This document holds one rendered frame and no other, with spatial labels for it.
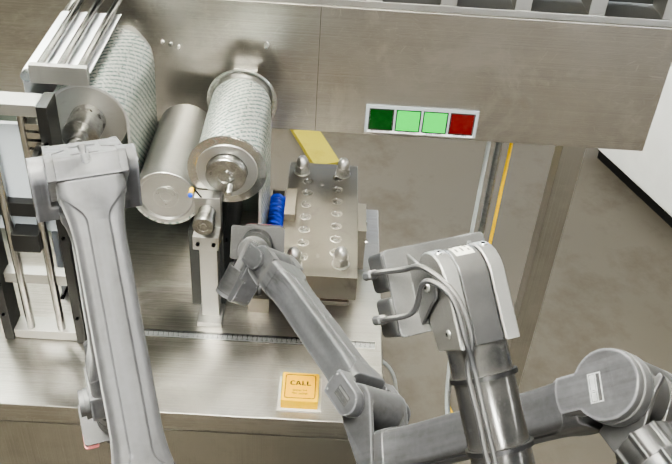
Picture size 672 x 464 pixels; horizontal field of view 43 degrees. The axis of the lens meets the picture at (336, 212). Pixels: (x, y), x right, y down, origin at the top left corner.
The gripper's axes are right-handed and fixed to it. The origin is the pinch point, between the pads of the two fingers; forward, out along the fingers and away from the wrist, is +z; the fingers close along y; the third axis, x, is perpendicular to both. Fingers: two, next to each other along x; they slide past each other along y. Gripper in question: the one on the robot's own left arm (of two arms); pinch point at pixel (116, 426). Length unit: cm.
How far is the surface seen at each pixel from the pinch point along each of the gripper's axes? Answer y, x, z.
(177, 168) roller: -19.7, -45.6, 4.7
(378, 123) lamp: -67, -55, 16
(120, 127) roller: -10, -52, -2
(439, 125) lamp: -80, -51, 13
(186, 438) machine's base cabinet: -13.1, 0.3, 29.0
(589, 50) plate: -107, -52, -9
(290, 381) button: -32.9, -3.4, 16.0
